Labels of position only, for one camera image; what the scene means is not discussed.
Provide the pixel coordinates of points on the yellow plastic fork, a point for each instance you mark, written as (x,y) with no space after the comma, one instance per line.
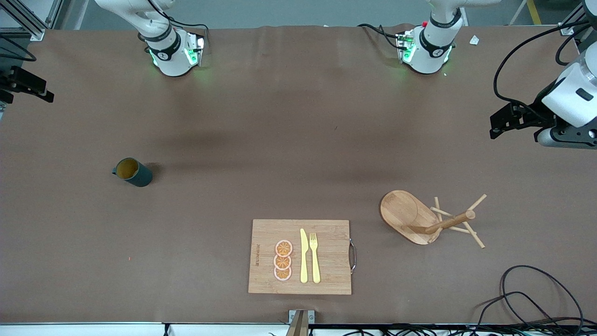
(315,266)

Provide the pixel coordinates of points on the brown table cover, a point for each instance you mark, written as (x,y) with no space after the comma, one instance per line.
(186,210)

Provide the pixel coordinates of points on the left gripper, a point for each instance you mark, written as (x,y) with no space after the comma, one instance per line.
(534,113)

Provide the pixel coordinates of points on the orange slice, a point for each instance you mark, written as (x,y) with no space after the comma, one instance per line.
(284,248)

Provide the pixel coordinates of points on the wooden cutting board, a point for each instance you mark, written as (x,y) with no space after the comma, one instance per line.
(326,280)

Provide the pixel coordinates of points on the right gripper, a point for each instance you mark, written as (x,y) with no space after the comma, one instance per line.
(17,79)

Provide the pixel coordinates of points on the white paper scrap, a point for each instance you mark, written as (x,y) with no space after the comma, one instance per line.
(474,40)

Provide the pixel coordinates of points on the dark green cup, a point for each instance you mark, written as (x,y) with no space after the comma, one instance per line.
(142,177)

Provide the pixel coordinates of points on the aluminium frame profile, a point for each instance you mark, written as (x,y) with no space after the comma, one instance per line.
(566,30)
(35,32)

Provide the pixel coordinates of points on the wooden cup rack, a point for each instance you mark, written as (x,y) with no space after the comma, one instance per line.
(401,210)

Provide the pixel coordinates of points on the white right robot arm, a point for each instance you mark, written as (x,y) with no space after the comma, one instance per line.
(172,60)

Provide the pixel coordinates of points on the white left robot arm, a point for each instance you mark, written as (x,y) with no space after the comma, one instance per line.
(429,56)

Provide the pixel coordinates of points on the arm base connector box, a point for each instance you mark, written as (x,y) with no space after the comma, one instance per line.
(198,46)
(405,44)

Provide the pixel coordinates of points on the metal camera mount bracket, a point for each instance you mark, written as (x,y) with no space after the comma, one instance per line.
(301,322)

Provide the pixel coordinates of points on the yellow plastic knife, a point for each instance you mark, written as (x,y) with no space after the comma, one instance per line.
(303,261)

